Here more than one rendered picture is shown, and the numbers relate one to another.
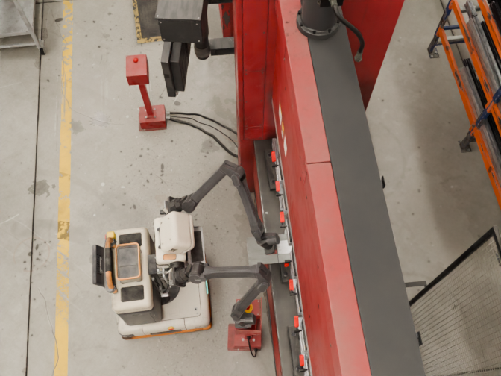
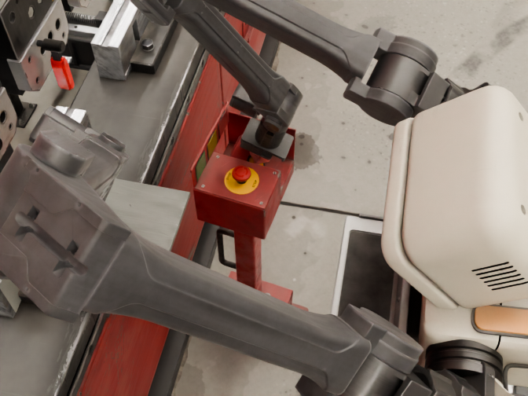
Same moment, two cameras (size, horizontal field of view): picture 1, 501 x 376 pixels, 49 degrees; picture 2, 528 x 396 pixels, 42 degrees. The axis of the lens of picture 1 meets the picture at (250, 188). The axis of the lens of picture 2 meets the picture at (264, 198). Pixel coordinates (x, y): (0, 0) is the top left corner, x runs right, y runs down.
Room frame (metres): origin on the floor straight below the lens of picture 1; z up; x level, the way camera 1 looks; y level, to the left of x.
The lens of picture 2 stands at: (1.58, 0.34, 1.93)
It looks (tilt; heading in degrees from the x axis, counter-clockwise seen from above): 55 degrees down; 199
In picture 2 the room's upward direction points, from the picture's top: straight up
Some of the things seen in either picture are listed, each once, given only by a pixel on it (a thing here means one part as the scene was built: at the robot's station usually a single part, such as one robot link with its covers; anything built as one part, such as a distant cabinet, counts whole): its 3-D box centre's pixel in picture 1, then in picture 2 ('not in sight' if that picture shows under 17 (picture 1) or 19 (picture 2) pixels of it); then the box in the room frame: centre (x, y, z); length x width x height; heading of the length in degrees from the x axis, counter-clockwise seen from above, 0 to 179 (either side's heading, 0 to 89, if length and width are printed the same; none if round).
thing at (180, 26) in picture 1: (190, 35); not in sight; (2.30, 0.38, 1.53); 0.51 x 0.25 x 0.85; 177
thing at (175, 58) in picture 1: (177, 52); not in sight; (2.26, 0.47, 1.42); 0.45 x 0.12 x 0.36; 177
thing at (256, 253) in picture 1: (268, 249); (96, 223); (1.09, -0.12, 1.00); 0.26 x 0.18 x 0.01; 96
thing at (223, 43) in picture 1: (229, 63); not in sight; (2.37, 0.15, 1.18); 0.40 x 0.24 x 0.07; 6
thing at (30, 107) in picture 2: not in sight; (15, 111); (0.22, -1.11, 0.01); 0.12 x 0.12 x 0.03; 6
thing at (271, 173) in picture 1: (271, 169); not in sight; (1.70, -0.14, 0.89); 0.30 x 0.05 x 0.03; 6
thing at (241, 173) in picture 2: not in sight; (241, 177); (0.78, 0.02, 0.79); 0.04 x 0.04 x 0.04
